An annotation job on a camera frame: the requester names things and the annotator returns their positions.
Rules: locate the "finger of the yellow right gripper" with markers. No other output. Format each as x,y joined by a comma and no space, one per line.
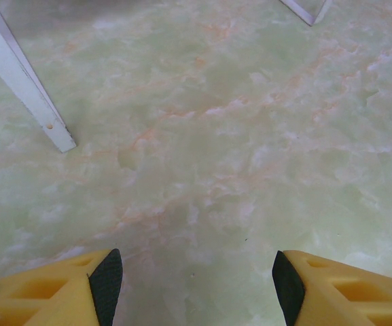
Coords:
345,295

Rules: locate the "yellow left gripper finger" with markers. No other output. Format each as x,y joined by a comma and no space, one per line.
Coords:
46,295

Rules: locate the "wooden shelf with white frame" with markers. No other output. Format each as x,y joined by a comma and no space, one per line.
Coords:
9,64

